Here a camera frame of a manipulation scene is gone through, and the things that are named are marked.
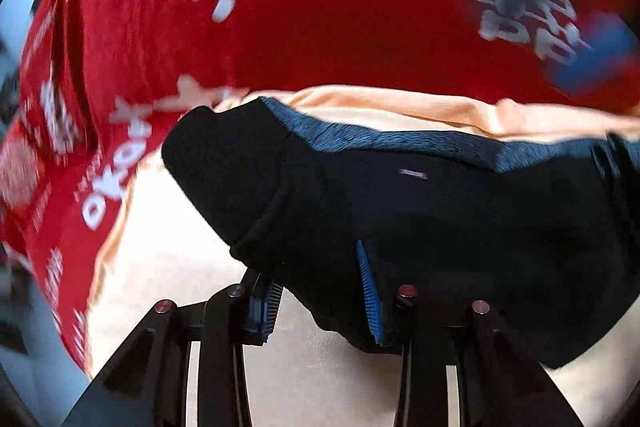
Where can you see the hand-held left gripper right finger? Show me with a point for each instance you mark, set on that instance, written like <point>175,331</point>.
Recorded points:
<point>372,302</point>

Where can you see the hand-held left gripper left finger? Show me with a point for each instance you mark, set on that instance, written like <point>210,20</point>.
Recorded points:
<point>260,312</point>

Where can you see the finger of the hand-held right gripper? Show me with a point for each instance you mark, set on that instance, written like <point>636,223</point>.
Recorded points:
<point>592,54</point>

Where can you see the black pants with blue stripes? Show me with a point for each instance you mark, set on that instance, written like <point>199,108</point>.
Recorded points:
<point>400,217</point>

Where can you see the red printed blanket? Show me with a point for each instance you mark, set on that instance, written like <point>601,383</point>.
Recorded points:
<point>350,7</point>

